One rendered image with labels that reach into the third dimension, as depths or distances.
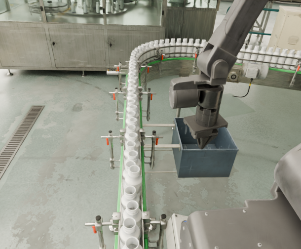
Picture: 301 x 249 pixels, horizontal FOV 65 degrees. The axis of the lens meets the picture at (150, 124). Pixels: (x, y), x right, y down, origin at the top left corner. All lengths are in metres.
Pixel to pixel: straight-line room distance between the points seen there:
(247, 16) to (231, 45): 0.06
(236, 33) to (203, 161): 0.93
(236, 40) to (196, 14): 5.55
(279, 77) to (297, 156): 2.35
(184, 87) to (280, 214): 0.39
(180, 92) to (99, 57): 3.71
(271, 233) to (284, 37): 4.66
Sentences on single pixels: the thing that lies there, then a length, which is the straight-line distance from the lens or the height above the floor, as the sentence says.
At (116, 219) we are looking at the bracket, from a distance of 0.79.
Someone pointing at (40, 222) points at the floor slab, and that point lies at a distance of 2.25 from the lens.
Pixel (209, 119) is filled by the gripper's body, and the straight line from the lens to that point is 0.61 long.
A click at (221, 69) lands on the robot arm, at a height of 1.59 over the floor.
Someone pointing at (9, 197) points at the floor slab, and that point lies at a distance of 2.52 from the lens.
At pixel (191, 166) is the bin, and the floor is 0.82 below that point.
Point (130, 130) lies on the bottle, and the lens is 1.04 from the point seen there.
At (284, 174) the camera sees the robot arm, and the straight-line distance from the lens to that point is 0.21.
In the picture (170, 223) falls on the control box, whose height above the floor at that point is 1.10.
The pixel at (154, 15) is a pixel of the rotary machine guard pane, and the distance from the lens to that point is 4.05.
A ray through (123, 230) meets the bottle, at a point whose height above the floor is 1.13.
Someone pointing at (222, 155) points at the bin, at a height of 0.90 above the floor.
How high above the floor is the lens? 1.78
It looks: 35 degrees down
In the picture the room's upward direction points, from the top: 3 degrees clockwise
